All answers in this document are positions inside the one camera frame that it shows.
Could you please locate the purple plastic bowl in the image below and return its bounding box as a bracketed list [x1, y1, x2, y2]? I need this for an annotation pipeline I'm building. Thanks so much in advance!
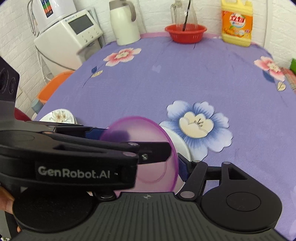
[100, 116, 179, 193]

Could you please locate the white bowl red pattern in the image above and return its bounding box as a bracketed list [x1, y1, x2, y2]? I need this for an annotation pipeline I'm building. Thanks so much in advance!
[161, 126, 192, 194]

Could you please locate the white floral ceramic plate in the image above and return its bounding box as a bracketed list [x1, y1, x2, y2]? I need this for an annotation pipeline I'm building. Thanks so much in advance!
[40, 108, 77, 124]

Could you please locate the person's left hand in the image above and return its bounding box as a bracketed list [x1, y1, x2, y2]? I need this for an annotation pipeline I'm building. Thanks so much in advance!
[1, 187, 21, 237]

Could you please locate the orange plastic stool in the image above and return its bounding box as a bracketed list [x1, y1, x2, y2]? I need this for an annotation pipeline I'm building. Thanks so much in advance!
[31, 71, 74, 113]

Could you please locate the purple floral tablecloth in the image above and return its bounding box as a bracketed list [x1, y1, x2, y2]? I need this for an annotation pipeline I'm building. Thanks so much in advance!
[37, 37, 295, 240]

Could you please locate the white water dispenser machine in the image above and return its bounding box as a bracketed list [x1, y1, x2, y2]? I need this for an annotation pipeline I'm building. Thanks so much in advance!
[34, 9, 103, 76]

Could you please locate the red plastic basket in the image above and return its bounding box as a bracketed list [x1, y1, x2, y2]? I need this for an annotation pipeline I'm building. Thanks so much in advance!
[165, 24, 207, 44]

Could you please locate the black straw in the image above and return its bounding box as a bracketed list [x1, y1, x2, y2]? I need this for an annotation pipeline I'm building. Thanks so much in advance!
[182, 0, 191, 32]

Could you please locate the clear glass pitcher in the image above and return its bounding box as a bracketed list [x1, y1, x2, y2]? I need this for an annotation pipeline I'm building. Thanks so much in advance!
[170, 0, 198, 26]

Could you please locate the white thermos jug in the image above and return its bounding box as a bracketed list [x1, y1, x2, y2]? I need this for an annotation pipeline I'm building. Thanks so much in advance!
[109, 1, 140, 46]

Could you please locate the white water purifier unit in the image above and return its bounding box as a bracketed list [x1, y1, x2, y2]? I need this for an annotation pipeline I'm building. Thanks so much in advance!
[27, 0, 77, 36]

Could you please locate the green plastic tray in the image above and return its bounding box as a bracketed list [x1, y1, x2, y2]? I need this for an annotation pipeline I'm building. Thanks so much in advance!
[290, 58, 296, 74]

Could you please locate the yellow dish soap bottle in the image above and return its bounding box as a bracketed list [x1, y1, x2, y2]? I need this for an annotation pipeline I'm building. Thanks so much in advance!
[221, 0, 253, 47]

